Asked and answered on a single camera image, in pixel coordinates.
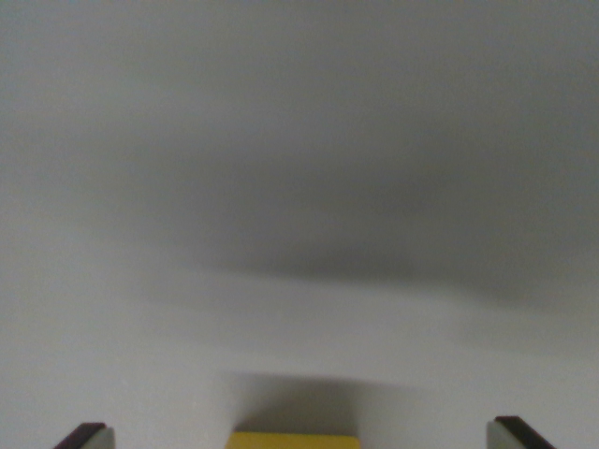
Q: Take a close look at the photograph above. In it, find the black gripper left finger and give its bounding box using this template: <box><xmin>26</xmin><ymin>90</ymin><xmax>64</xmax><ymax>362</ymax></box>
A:
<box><xmin>53</xmin><ymin>422</ymin><xmax>115</xmax><ymax>449</ymax></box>

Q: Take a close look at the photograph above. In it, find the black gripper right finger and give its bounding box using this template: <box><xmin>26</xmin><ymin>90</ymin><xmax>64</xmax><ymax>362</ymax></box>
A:
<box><xmin>486</xmin><ymin>415</ymin><xmax>559</xmax><ymax>449</ymax></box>

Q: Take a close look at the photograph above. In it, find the yellow wooden cube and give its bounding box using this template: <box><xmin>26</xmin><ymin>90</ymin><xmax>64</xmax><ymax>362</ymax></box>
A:
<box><xmin>225</xmin><ymin>431</ymin><xmax>361</xmax><ymax>449</ymax></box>

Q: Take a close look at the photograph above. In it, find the white plastic bin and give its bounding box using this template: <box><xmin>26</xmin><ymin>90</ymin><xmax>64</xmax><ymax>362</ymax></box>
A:
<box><xmin>0</xmin><ymin>0</ymin><xmax>599</xmax><ymax>449</ymax></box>

